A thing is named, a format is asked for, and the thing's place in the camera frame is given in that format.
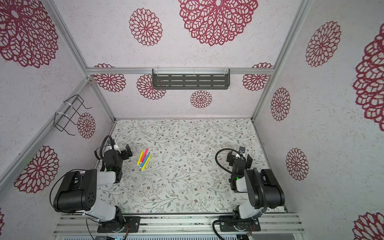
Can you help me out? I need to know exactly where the blue highlighter pen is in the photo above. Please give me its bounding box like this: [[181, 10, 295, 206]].
[[140, 153, 150, 168]]

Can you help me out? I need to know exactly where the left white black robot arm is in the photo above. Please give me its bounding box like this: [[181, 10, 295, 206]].
[[50, 135, 133, 233]]

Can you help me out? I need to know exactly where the dark grey wall shelf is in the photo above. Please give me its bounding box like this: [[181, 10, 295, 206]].
[[152, 69, 231, 90]]

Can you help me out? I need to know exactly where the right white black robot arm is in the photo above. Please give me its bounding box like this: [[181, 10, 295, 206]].
[[220, 151, 285, 232]]

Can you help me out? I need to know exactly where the black wire wall basket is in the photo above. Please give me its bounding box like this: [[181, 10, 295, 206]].
[[53, 94, 91, 136]]

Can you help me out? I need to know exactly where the yellow highlighter pen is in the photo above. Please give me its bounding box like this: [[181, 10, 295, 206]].
[[141, 155, 152, 171], [137, 150, 145, 166]]

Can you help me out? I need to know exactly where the pink highlighter pen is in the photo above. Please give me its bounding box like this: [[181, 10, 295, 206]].
[[140, 148, 149, 164]]

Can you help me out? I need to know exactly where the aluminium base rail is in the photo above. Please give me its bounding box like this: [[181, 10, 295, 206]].
[[52, 213, 305, 237]]

